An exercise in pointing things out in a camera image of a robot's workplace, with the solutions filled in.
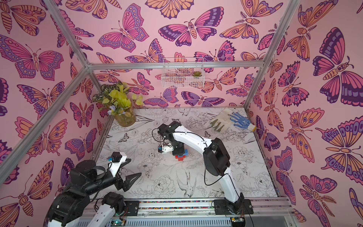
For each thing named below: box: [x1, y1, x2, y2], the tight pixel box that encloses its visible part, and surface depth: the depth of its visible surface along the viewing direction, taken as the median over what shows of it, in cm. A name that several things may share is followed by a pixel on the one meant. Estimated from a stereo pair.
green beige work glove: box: [209, 107, 234, 133], surface depth 112 cm
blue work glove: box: [227, 111, 257, 132], surface depth 112 cm
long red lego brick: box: [174, 155, 186, 162], surface depth 91 cm
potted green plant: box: [92, 81, 144, 128], surface depth 102 cm
